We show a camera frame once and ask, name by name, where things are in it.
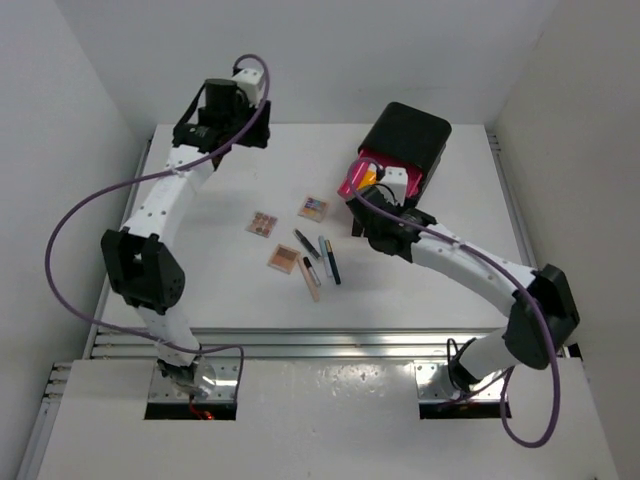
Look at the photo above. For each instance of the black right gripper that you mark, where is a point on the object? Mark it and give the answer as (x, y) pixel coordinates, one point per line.
(359, 230)

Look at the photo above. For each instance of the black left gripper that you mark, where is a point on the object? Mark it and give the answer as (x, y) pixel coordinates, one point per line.
(260, 132)

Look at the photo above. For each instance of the pink drawer black knob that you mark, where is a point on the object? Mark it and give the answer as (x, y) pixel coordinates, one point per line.
(416, 175)

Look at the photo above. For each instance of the orange tube white cap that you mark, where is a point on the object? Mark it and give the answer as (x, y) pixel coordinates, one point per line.
(367, 178)

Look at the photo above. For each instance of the glitter nine-colour palette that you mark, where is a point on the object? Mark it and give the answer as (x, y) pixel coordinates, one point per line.
(314, 209)

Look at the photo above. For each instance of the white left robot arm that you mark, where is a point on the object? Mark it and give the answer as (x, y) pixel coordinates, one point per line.
(140, 265)

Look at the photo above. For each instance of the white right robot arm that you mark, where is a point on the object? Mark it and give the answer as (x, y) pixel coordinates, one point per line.
(538, 304)

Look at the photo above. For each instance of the dark green gold tube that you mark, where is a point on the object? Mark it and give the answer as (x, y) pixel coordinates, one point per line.
(332, 262)

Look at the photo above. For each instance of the light blue mascara tube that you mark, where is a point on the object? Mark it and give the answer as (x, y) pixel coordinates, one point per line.
(324, 254)

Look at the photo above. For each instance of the black eyeliner pencil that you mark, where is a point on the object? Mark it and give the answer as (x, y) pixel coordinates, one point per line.
(305, 242)

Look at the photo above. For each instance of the black cap clear tube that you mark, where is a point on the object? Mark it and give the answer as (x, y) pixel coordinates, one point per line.
(312, 272)

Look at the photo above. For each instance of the pink beige stick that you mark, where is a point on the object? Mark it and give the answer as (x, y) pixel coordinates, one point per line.
(308, 280)

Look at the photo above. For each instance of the beige four-pan palette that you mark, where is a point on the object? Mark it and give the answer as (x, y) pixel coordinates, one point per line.
(283, 258)

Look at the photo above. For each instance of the clear nine-pan brown palette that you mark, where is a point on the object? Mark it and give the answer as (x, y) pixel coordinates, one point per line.
(262, 224)

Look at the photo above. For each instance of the black drawer cabinet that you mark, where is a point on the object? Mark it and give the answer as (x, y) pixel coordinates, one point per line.
(408, 138)

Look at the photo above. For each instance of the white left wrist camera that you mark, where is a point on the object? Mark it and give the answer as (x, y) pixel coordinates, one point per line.
(251, 83)

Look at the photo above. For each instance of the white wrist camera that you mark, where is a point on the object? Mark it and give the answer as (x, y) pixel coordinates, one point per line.
(394, 185)
(251, 83)

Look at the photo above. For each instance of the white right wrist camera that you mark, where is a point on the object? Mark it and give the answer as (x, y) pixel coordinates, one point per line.
(394, 185)

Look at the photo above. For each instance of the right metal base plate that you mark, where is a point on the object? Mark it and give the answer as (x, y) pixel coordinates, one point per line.
(435, 390)

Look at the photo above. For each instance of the metal base plate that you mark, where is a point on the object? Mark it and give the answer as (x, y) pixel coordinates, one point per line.
(220, 380)
(435, 390)

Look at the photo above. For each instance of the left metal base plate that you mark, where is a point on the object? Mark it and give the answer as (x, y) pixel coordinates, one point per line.
(220, 380)

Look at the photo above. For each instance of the aluminium rail frame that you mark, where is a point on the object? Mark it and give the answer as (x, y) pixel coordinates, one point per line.
(328, 390)

